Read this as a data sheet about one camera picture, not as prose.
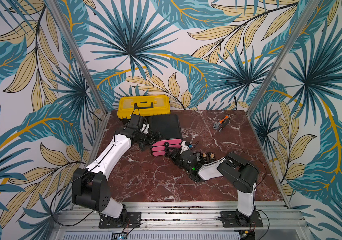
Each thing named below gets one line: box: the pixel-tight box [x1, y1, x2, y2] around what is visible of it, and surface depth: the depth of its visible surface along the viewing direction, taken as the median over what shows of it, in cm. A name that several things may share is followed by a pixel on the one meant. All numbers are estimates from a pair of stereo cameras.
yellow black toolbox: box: [117, 95, 171, 119], surface depth 102 cm
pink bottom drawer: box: [152, 151, 166, 156], surface depth 93 cm
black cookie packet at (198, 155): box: [193, 152, 202, 162], surface depth 95 cm
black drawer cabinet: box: [149, 114, 183, 142], surface depth 96 cm
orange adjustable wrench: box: [212, 114, 231, 130], surface depth 115 cm
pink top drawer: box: [152, 139, 182, 147], surface depth 86 cm
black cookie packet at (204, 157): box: [200, 152, 209, 164], surface depth 96 cm
